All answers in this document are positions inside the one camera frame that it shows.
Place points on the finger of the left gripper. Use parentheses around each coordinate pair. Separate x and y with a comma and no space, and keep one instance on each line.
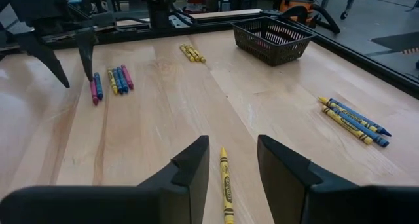
(87,53)
(49,58)

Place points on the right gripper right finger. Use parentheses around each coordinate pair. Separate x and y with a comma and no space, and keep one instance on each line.
(288,191)

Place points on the black mat with orange stripes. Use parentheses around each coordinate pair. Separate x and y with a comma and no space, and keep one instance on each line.
(396,42)

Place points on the orange shop vacuum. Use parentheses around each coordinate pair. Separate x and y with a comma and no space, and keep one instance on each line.
(296,3)

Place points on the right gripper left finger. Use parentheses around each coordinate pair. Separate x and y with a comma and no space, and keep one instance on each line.
(183,194)

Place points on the pink crayon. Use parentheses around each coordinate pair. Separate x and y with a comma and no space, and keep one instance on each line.
(127,77)
(94,94)

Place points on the black plastic mesh basket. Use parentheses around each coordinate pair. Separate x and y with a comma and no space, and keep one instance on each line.
(278,55)

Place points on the black metal table frame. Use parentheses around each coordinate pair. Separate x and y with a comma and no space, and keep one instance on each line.
(137,35)

